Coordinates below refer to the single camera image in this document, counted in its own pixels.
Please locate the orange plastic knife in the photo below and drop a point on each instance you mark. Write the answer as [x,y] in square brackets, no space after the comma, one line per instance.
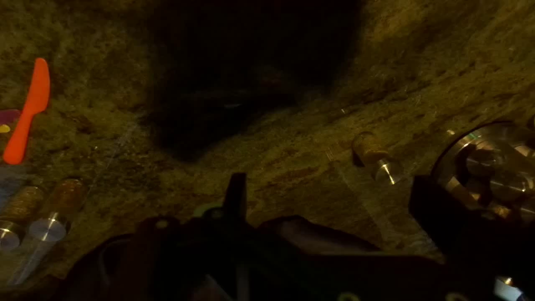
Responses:
[34,100]

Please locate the yellow plastic knife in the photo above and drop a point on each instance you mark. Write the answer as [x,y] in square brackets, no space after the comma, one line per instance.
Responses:
[4,129]

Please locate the purple plastic knife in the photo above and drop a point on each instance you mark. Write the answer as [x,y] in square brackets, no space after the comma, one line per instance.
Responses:
[9,115]

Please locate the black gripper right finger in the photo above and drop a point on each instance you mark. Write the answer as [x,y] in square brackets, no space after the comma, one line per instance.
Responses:
[445,222]

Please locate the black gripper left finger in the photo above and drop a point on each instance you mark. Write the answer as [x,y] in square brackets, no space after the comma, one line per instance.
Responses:
[236,197]

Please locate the glass spice jar steel cap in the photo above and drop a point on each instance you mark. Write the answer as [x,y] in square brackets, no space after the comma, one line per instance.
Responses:
[370,152]
[17,214]
[55,209]

